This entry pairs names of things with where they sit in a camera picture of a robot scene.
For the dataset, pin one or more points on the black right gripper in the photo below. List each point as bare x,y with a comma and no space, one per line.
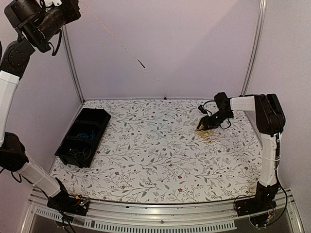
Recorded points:
206,124

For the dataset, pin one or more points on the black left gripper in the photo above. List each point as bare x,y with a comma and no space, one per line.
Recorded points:
74,13

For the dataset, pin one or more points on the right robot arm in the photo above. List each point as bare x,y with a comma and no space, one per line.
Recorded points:
270,122

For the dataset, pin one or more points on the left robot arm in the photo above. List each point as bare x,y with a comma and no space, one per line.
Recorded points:
36,22

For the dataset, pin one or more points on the floral patterned table mat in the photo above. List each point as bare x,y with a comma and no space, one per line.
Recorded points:
151,152

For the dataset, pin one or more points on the black three-compartment bin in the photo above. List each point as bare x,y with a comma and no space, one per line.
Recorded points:
80,143

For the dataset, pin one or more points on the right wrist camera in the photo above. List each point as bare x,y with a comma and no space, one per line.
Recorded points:
204,111

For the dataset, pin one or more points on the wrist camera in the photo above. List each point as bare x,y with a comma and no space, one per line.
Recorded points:
204,111
52,3

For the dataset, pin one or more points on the left aluminium corner post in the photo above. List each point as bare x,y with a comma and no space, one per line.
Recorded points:
71,64

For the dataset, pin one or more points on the aluminium corner post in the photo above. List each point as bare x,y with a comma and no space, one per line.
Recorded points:
71,64
255,46

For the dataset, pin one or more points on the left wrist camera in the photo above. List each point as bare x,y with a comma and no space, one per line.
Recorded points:
52,3

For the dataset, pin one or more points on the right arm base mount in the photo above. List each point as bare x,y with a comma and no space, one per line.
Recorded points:
255,206

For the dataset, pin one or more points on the right aluminium corner post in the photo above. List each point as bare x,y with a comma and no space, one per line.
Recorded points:
255,46

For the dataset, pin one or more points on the aluminium front rail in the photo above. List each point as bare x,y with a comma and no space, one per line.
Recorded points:
206,217

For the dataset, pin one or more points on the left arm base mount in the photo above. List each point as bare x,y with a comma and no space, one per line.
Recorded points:
66,203

